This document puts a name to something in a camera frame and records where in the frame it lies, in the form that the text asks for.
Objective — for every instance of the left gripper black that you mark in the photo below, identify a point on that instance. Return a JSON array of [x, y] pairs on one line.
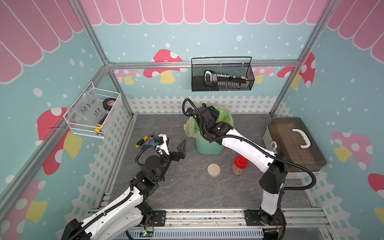
[[181, 152]]

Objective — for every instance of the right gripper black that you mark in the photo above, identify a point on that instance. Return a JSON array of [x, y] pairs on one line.
[[214, 113]]

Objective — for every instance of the beige jar lid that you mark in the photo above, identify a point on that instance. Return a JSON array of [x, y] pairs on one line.
[[213, 170]]

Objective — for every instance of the peanut jar red lid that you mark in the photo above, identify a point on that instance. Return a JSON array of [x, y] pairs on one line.
[[239, 166]]

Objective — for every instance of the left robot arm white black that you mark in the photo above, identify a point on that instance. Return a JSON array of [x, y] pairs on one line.
[[130, 208]]

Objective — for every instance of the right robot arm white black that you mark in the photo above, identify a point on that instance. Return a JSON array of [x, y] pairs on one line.
[[274, 168]]

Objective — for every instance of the green plastic bin liner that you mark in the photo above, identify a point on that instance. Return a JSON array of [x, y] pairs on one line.
[[192, 129]]

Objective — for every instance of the green trash bin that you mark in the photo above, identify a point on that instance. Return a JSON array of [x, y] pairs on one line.
[[204, 147]]

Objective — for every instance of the socket wrench set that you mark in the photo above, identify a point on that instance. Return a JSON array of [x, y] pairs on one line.
[[212, 79]]

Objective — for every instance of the yellow black screwdriver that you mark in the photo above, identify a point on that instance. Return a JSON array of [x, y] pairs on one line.
[[142, 141]]

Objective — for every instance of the brown lidded tool box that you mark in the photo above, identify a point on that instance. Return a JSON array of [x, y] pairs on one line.
[[292, 141]]

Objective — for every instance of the yellow utility knife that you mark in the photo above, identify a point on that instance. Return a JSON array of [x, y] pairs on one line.
[[99, 127]]

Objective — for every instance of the black tape roll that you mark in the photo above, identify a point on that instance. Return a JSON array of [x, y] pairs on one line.
[[109, 103]]

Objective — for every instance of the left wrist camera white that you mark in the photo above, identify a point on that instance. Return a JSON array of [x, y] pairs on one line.
[[161, 144]]

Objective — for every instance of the black wire mesh basket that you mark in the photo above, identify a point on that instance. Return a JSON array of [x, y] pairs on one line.
[[237, 66]]

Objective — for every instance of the clear wall bin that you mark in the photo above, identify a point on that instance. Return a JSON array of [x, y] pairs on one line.
[[87, 110]]

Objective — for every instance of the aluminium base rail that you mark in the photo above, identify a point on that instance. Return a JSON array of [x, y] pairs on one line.
[[232, 224]]

